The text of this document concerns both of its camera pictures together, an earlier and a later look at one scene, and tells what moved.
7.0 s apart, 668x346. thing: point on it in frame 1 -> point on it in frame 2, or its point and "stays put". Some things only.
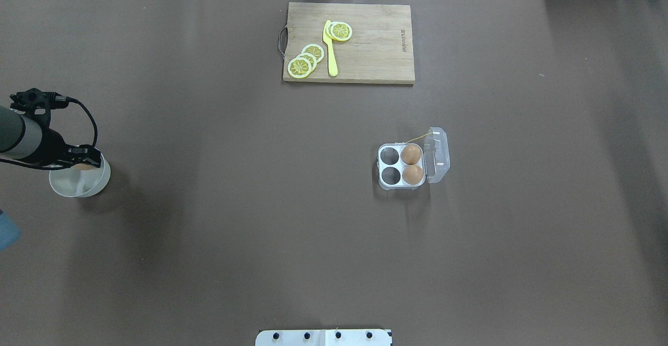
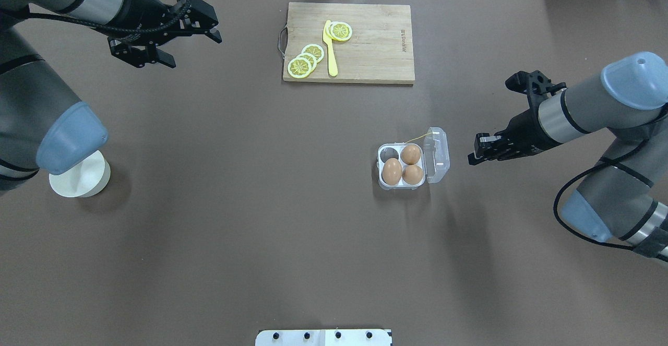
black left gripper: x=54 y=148 -> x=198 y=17
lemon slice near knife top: x=341 y=31 stays put
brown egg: x=413 y=174 stays put
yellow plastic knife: x=333 y=64 stays put
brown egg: x=410 y=154 stays put
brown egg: x=84 y=167 -> x=392 y=171
